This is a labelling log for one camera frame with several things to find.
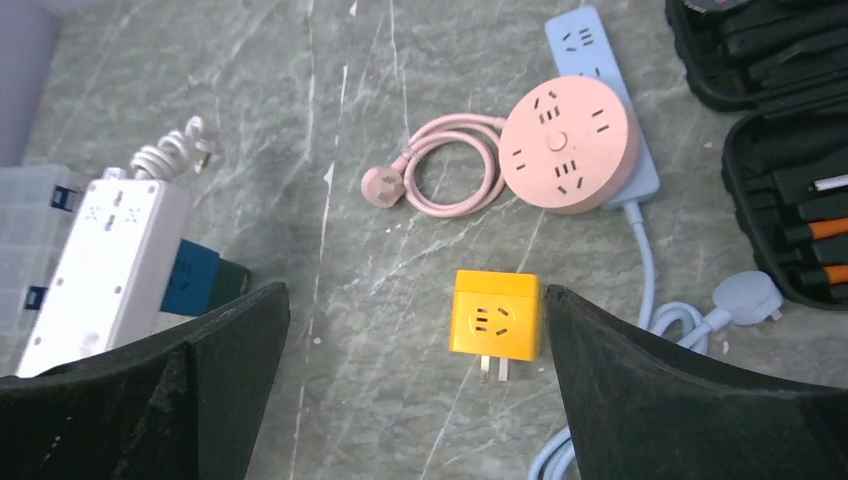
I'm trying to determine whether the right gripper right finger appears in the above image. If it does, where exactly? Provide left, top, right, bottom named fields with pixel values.
left=545, top=285, right=847, bottom=479

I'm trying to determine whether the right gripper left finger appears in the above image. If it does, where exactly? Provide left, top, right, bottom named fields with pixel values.
left=1, top=282, right=290, bottom=479

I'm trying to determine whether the dark blue cube adapter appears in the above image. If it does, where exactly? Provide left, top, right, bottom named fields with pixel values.
left=160, top=239, right=221, bottom=316

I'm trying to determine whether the green cube plug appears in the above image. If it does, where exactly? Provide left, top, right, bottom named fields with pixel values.
left=208, top=258, right=252, bottom=311

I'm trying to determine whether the light blue cable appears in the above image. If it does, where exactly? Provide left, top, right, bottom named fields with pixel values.
left=527, top=201, right=786, bottom=480

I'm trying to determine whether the yellow plug adapter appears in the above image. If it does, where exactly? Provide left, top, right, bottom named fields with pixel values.
left=449, top=270, right=542, bottom=383

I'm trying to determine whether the white power strip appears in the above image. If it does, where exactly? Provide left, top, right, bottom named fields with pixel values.
left=14, top=115, right=223, bottom=380

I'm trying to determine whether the pink round plug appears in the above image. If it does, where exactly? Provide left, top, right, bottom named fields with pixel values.
left=498, top=76, right=642, bottom=215

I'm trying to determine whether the pink cable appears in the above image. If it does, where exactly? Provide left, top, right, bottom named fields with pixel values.
left=360, top=112, right=510, bottom=220

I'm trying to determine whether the blue power strip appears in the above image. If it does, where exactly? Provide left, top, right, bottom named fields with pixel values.
left=545, top=6, right=660, bottom=219

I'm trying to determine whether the clear plastic screw box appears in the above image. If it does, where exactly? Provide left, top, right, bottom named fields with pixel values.
left=1, top=164, right=90, bottom=370

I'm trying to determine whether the black tool case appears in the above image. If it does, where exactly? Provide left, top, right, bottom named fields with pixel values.
left=665, top=1, right=847, bottom=311

